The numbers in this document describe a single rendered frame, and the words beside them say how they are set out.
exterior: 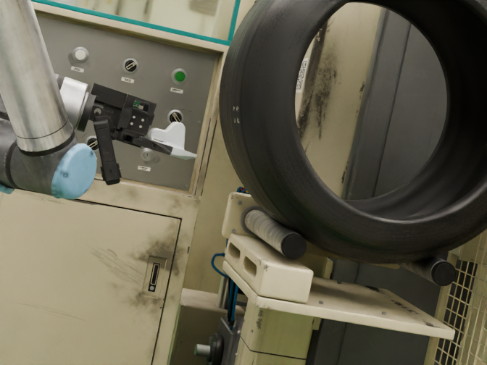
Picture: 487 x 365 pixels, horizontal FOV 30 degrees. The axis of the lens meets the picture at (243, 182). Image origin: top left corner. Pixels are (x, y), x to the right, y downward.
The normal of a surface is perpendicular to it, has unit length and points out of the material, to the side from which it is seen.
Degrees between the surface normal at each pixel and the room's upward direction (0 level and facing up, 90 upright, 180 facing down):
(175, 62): 90
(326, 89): 90
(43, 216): 90
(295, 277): 90
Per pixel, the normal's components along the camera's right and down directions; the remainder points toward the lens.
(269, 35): -0.54, -0.23
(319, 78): 0.18, 0.09
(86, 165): 0.87, 0.24
